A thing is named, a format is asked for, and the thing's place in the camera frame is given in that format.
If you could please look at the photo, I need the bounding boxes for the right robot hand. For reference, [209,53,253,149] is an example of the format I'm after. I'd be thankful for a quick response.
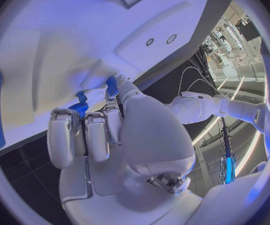
[46,74,205,225]

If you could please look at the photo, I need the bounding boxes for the blue peg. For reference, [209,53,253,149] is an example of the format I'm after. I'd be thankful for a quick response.
[105,75,120,97]

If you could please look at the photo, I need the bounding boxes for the white task board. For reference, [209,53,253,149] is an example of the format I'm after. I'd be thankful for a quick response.
[0,0,213,154]

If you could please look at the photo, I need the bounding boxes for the blue gear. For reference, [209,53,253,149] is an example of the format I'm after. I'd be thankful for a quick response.
[67,102,89,119]

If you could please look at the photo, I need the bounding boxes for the short blue cylinder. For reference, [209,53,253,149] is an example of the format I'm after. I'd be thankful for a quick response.
[75,90,88,103]

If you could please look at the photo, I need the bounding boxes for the glowing light bar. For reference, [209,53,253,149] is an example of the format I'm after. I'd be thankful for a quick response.
[218,152,237,186]

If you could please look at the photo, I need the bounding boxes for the white cable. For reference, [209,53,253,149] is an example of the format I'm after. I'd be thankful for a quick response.
[186,78,221,94]
[178,66,220,97]

